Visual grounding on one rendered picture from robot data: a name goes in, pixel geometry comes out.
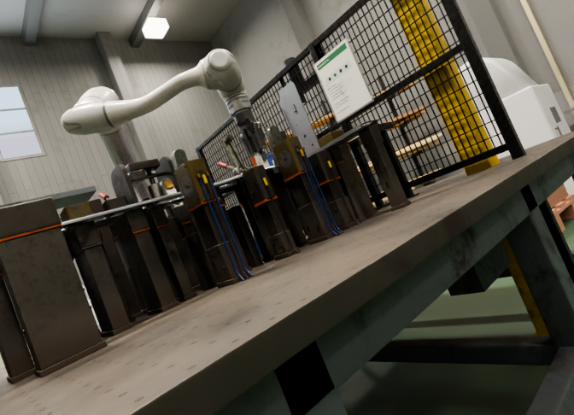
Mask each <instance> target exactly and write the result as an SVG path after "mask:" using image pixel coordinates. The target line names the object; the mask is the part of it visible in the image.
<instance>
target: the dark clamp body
mask: <svg viewBox="0 0 574 415"><path fill-rule="evenodd" d="M102 205H103V208H104V210H105V211H106V210H109V209H113V208H119V207H123V206H125V205H129V204H128V201H127V199H126V197H125V196H121V197H117V198H114V199H110V200H107V201H105V202H104V203H103V204H102ZM109 229H110V230H111V233H112V236H113V238H114V242H115V244H116V247H117V249H118V251H119V254H120V257H121V260H122V262H123V265H124V267H125V269H126V274H127V276H128V278H129V280H130V283H131V286H132V289H133V292H134V294H135V296H136V299H137V301H138V305H139V307H140V310H141V312H142V311H143V313H144V314H146V313H147V312H148V308H147V307H146V304H145V301H144V298H143V295H142V293H141V290H140V288H139V286H138V282H137V279H136V277H135V275H134V272H133V270H132V266H131V264H130V261H129V259H128V257H127V254H126V251H125V248H124V246H123V243H120V239H119V238H118V235H117V233H116V230H115V228H114V225H110V226H109Z"/></svg>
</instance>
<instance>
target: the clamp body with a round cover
mask: <svg viewBox="0 0 574 415"><path fill-rule="evenodd" d="M90 214H94V212H93V209H92V205H91V203H90V202H83V203H80V204H76V205H72V206H68V207H65V208H63V209H62V211H61V213H60V219H61V221H62V222H63V221H67V220H70V219H76V218H79V217H83V216H86V215H90ZM97 230H98V233H99V236H100V238H101V240H102V244H101V246H102V250H103V252H104V255H105V257H106V260H107V262H108V266H109V269H110V271H111V273H112V276H113V278H114V281H115V284H116V287H117V289H118V291H119V294H120V298H121V300H122V302H123V305H124V308H125V310H126V314H127V316H128V318H129V321H130V323H131V322H133V321H135V320H136V319H135V317H134V316H132V313H131V311H130V308H129V306H128V304H127V301H126V298H125V295H124V293H123V290H122V288H121V286H120V281H119V279H118V277H117V274H114V271H113V268H112V266H111V264H110V261H109V259H108V255H107V253H106V250H105V248H104V246H103V240H104V237H103V234H102V233H101V230H100V229H97Z"/></svg>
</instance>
